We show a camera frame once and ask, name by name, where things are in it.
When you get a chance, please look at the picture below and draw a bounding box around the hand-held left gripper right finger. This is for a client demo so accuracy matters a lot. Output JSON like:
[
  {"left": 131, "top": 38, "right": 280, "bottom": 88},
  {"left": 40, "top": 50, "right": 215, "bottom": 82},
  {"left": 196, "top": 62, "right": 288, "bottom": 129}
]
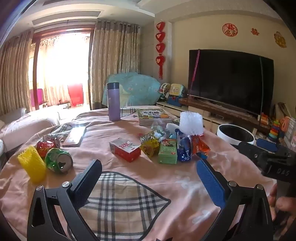
[{"left": 196, "top": 159, "right": 275, "bottom": 241}]

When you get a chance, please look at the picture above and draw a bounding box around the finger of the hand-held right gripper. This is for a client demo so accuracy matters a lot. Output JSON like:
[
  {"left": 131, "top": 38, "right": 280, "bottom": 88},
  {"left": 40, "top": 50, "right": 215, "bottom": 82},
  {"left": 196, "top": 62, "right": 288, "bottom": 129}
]
[
  {"left": 255, "top": 138, "right": 286, "bottom": 153},
  {"left": 231, "top": 141, "right": 270, "bottom": 166}
]

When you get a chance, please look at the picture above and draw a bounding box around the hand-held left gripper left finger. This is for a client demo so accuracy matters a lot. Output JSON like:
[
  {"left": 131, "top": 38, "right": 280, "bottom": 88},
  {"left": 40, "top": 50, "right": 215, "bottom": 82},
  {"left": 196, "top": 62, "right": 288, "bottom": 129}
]
[{"left": 27, "top": 159, "right": 102, "bottom": 241}]

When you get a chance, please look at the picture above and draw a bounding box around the white trash bin black liner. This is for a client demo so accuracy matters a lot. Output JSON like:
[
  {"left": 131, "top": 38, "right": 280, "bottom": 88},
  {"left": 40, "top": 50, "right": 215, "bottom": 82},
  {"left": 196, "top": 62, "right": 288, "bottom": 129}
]
[{"left": 217, "top": 124, "right": 255, "bottom": 145}]

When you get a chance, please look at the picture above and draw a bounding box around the red snack wrapper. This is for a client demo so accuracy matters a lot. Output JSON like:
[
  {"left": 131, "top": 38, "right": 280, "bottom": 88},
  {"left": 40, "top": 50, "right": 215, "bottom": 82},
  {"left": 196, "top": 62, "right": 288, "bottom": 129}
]
[{"left": 191, "top": 135, "right": 210, "bottom": 159}]

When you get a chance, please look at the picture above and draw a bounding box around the green carton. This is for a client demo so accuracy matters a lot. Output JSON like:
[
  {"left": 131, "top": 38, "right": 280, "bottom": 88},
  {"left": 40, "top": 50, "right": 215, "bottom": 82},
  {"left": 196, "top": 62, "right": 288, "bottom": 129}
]
[{"left": 158, "top": 138, "right": 178, "bottom": 164}]

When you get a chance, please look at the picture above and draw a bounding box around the yellow snack wrapper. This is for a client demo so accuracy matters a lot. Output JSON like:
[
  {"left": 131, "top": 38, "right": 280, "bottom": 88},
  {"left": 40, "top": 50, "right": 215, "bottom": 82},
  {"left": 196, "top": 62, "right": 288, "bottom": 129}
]
[{"left": 140, "top": 132, "right": 161, "bottom": 157}]

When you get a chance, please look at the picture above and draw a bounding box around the person's right hand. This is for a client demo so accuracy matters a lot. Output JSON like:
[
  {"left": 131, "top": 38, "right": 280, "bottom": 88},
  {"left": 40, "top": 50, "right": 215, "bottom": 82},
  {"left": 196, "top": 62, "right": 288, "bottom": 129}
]
[{"left": 268, "top": 183, "right": 296, "bottom": 222}]

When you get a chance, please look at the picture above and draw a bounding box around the orange toy piano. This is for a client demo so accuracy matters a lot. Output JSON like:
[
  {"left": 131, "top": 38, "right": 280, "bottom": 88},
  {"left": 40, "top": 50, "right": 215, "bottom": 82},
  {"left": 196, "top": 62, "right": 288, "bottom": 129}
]
[{"left": 260, "top": 113, "right": 271, "bottom": 127}]

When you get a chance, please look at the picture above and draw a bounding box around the green crushed can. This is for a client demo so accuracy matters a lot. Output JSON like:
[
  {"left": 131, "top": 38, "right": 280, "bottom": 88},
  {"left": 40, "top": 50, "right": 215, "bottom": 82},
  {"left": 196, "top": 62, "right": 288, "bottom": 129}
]
[{"left": 45, "top": 148, "right": 74, "bottom": 174}]

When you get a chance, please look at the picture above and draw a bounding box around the red white small box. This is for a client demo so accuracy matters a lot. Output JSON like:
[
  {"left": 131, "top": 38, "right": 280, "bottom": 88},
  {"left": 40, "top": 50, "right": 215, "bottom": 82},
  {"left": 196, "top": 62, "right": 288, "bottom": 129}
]
[{"left": 109, "top": 138, "right": 141, "bottom": 163}]

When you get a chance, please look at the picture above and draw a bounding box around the blue snack packet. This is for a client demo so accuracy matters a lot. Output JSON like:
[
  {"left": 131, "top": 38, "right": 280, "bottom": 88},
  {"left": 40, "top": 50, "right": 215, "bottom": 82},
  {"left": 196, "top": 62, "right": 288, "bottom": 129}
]
[{"left": 175, "top": 129, "right": 192, "bottom": 162}]

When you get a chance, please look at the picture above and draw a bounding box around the white smartphone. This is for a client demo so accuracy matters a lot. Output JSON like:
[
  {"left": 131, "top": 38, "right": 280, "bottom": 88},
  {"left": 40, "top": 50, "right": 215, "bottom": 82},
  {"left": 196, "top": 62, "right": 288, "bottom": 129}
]
[{"left": 62, "top": 126, "right": 86, "bottom": 148}]

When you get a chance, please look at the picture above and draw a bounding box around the red crushed can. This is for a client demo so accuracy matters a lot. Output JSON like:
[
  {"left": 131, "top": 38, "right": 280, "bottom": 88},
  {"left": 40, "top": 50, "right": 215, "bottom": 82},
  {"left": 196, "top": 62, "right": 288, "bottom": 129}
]
[{"left": 36, "top": 135, "right": 61, "bottom": 158}]

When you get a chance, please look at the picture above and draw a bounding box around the yellow foam fruit net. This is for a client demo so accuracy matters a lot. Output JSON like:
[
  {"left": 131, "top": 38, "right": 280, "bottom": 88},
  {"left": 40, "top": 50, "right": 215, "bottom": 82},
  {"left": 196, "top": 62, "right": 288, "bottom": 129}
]
[{"left": 18, "top": 145, "right": 47, "bottom": 183}]

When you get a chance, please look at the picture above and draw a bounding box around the white TV cabinet brown top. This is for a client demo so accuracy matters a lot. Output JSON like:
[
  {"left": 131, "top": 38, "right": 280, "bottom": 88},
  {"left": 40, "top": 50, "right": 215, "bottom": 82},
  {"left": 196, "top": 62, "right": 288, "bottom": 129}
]
[{"left": 156, "top": 97, "right": 296, "bottom": 144}]

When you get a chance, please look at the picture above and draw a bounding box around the crumpled green white wrapper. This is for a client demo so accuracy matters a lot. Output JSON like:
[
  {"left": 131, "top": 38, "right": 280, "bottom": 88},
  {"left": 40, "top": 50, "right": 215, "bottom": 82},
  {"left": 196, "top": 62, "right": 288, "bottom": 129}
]
[{"left": 151, "top": 122, "right": 171, "bottom": 139}]

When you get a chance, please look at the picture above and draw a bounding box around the black television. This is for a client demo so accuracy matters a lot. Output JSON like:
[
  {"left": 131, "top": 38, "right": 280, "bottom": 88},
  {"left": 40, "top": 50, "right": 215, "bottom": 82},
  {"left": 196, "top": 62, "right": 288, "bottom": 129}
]
[{"left": 188, "top": 49, "right": 274, "bottom": 116}]

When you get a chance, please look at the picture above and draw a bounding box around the purple thermos bottle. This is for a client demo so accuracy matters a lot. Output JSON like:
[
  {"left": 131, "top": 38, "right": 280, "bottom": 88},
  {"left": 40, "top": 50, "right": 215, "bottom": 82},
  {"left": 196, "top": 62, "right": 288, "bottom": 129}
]
[{"left": 107, "top": 82, "right": 121, "bottom": 121}]

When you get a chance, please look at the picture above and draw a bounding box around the white pillow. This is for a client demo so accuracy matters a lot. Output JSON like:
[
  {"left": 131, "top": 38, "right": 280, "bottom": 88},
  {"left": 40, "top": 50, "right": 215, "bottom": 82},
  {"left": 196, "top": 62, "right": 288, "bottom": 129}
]
[{"left": 0, "top": 109, "right": 60, "bottom": 149}]

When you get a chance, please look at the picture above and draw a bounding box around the stack of children's books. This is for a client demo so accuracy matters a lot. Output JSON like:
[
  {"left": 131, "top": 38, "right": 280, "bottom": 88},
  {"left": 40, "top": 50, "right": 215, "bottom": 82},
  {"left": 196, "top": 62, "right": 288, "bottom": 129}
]
[{"left": 136, "top": 108, "right": 173, "bottom": 126}]

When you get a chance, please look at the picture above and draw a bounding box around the blue toy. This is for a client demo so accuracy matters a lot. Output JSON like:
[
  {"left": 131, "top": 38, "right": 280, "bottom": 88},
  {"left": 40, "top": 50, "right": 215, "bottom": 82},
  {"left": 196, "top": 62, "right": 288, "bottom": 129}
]
[{"left": 167, "top": 95, "right": 183, "bottom": 107}]

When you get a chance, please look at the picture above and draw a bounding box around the magenta chair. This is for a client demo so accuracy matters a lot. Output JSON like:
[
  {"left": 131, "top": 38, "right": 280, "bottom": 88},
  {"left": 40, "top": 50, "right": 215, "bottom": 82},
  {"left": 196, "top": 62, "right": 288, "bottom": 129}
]
[{"left": 30, "top": 89, "right": 45, "bottom": 107}]

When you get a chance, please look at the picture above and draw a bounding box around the pink thin rod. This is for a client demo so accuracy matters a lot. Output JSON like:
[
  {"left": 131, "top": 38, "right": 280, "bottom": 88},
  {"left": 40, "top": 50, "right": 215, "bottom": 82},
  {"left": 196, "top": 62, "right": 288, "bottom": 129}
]
[{"left": 187, "top": 49, "right": 200, "bottom": 98}]

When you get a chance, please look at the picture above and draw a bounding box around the blue floral cover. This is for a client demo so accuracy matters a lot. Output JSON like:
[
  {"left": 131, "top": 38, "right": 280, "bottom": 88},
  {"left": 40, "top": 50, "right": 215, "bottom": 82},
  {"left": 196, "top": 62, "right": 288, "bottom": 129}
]
[{"left": 102, "top": 72, "right": 162, "bottom": 108}]

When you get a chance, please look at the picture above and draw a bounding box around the beige patterned curtain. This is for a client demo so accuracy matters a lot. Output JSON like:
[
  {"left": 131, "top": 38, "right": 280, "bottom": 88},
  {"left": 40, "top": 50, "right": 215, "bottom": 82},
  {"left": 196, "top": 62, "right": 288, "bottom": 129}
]
[
  {"left": 0, "top": 30, "right": 34, "bottom": 116},
  {"left": 89, "top": 20, "right": 141, "bottom": 110}
]

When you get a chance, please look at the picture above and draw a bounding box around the red heart hanging decoration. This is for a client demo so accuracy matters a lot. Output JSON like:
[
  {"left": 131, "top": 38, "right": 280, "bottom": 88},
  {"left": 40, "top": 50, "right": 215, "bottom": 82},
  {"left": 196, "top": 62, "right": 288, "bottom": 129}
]
[{"left": 155, "top": 22, "right": 166, "bottom": 79}]

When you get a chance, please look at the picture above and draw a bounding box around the colourful stacking ring toy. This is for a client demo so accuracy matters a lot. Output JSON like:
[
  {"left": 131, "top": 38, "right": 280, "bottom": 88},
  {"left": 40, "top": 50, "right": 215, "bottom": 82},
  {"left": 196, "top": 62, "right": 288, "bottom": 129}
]
[{"left": 268, "top": 119, "right": 280, "bottom": 142}]

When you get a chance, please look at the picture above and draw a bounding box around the gold wall sticker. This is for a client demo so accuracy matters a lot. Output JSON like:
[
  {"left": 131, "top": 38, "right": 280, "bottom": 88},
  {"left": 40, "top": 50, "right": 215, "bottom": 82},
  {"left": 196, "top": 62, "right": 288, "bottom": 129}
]
[{"left": 274, "top": 31, "right": 287, "bottom": 48}]

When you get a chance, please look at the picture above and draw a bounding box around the red round wall sticker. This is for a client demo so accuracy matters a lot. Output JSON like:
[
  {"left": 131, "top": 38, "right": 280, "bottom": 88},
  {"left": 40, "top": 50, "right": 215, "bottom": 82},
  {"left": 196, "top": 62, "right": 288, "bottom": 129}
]
[{"left": 222, "top": 23, "right": 238, "bottom": 37}]

